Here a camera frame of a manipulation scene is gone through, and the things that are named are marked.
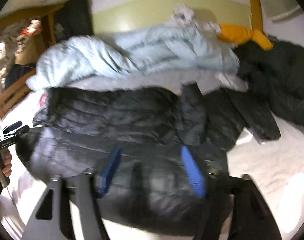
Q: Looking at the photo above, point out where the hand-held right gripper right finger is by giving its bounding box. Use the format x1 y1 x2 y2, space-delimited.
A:
180 146 282 240

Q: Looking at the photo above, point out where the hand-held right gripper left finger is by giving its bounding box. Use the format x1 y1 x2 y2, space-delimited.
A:
21 147 124 240

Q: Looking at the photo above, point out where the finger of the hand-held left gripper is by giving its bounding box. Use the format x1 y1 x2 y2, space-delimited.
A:
2 121 23 133

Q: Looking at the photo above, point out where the black puffer jacket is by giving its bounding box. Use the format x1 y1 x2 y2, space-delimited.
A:
16 84 282 230

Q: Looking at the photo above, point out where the person's left hand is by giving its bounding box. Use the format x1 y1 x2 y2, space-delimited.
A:
0 152 13 183

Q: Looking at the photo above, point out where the pink cloth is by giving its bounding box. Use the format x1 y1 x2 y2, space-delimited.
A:
36 92 49 110

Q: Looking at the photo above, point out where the white bed sheet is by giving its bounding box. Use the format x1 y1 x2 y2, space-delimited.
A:
0 90 304 240

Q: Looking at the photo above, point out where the white and red plush toy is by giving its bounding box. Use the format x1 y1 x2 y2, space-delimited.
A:
16 17 43 55

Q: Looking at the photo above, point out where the light blue duvet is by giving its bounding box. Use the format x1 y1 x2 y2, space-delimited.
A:
26 21 241 92

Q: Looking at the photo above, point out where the black hanging garment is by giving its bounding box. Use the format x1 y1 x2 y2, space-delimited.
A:
53 0 94 45

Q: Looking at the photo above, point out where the dark green coat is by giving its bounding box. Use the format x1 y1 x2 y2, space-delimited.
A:
235 40 304 130

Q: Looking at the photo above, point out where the yellow pillow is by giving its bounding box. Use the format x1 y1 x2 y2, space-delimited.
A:
217 24 273 50

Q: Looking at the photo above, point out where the white crumpled cloth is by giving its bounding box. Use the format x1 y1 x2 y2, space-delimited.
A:
170 4 222 34

